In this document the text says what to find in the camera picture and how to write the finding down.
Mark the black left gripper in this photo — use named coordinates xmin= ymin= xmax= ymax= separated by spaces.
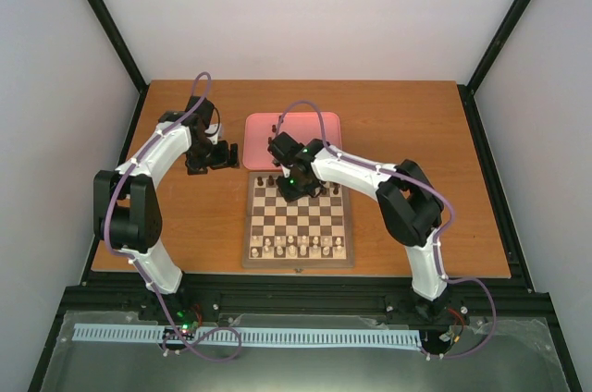
xmin=187 ymin=138 xmax=241 ymax=175

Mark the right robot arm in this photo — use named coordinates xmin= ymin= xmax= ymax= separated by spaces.
xmin=267 ymin=132 xmax=447 ymax=322

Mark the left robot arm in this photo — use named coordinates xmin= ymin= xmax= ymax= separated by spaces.
xmin=93 ymin=96 xmax=240 ymax=321

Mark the light king chess piece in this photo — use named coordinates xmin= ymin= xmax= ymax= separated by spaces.
xmin=299 ymin=236 xmax=308 ymax=257

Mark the wooden chessboard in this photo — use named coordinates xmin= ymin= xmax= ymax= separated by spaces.
xmin=242 ymin=172 xmax=354 ymax=270

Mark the pink plastic tray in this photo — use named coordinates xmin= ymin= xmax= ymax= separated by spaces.
xmin=242 ymin=112 xmax=342 ymax=171

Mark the light blue cable duct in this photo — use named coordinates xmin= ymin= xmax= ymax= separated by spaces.
xmin=72 ymin=324 xmax=421 ymax=350

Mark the black aluminium frame rail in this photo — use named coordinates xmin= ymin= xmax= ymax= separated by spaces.
xmin=55 ymin=271 xmax=554 ymax=333

